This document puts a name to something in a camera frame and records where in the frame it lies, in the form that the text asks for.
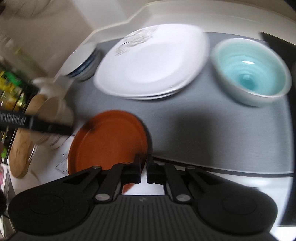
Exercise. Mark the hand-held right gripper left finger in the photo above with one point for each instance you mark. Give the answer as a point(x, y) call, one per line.
point(138, 170)

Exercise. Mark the white lined paper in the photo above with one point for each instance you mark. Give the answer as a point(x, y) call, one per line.
point(62, 162)

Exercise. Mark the dark cooktop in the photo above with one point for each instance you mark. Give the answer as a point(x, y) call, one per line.
point(281, 49)

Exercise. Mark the blue striped white bowl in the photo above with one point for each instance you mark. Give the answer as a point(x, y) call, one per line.
point(81, 63)

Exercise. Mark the black rack with bottles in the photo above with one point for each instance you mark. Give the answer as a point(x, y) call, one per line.
point(11, 92)

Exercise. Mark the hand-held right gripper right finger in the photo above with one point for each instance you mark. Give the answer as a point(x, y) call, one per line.
point(149, 170)

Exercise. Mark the white patterned bowl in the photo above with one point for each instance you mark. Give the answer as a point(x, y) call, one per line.
point(52, 141)

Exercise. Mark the teal glazed bowl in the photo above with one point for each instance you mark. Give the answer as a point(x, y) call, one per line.
point(249, 69)

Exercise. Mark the white printed square plate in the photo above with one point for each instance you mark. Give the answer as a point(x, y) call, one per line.
point(152, 62)

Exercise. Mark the round wooden board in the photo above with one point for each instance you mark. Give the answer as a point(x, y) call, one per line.
point(19, 155)

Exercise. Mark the grey drying mat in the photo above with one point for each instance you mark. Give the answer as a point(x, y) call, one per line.
point(208, 129)

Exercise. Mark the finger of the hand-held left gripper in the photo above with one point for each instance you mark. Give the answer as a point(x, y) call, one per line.
point(52, 126)

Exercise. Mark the plain white plate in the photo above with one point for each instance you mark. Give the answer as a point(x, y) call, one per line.
point(159, 96)

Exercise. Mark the beige ceramic cup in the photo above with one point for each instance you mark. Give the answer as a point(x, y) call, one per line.
point(55, 110)

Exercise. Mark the orange round plate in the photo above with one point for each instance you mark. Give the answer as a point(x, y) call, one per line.
point(108, 143)

